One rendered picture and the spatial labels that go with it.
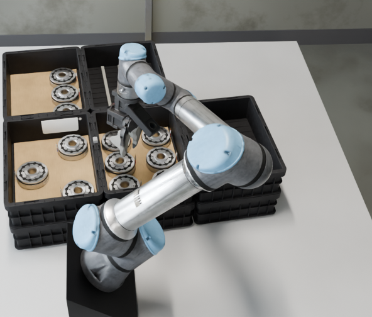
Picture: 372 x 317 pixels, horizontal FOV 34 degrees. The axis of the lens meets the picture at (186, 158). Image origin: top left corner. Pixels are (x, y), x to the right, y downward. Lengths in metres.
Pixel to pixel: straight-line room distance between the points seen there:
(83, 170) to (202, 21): 2.13
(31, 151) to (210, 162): 0.99
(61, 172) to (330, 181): 0.99
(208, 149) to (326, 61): 2.89
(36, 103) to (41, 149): 0.25
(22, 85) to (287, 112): 1.08
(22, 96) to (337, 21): 2.48
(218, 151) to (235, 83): 1.38
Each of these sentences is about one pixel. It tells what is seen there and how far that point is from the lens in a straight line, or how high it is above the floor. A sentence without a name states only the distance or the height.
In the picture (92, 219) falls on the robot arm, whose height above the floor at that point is 1.14.
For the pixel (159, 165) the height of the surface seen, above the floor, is 0.86.
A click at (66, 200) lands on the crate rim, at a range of 1.86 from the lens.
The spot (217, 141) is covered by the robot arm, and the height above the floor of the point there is 1.42.
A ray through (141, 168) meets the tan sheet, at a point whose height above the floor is 0.83.
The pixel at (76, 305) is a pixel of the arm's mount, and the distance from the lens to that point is 1.68.
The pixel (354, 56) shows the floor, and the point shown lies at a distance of 4.27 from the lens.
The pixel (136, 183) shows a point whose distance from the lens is 1.99.
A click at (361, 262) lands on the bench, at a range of 2.11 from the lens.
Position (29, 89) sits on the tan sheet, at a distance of 2.43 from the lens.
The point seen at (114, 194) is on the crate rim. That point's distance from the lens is 1.87.
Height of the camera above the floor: 2.32
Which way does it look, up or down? 45 degrees down
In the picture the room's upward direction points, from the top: 4 degrees clockwise
